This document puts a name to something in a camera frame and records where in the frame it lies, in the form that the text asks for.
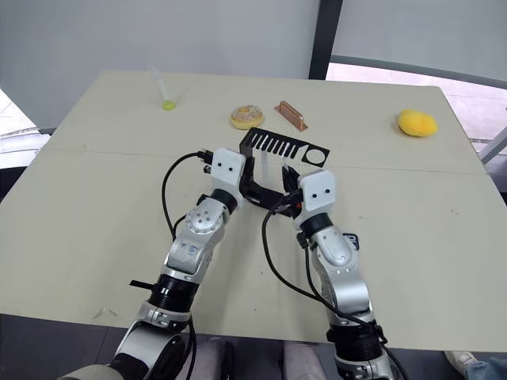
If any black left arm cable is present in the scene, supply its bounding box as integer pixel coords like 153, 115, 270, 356
161, 151, 207, 240

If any yellow sponge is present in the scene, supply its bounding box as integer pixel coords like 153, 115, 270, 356
397, 108, 439, 138

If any blue jeans leg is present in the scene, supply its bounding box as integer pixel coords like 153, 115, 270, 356
463, 355, 507, 380

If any copper ribbed block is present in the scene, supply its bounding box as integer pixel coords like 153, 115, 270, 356
273, 100, 310, 131

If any grey metal table leg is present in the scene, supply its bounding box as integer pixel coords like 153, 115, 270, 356
480, 127, 507, 166

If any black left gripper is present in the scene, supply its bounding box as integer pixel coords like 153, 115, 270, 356
196, 148, 257, 186

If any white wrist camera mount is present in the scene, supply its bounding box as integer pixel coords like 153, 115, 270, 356
208, 147, 247, 196
297, 169, 340, 225

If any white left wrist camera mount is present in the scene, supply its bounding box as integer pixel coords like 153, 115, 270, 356
208, 147, 247, 196

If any white shoe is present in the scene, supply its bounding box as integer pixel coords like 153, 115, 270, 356
444, 349, 479, 376

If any white watch strap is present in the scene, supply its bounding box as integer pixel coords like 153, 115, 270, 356
260, 151, 273, 188

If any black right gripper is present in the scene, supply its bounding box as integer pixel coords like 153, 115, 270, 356
276, 165, 305, 219

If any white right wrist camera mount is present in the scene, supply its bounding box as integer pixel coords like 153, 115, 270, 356
297, 169, 340, 225

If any black slotted watch stand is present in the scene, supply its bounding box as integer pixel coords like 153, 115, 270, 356
238, 127, 330, 208

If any dark window frame post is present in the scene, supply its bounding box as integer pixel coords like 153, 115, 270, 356
307, 0, 344, 82

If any sprinkled glazed donut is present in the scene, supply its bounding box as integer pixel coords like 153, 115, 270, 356
230, 104, 265, 130

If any clear tube with green tip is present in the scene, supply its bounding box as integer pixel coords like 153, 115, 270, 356
151, 66, 177, 112

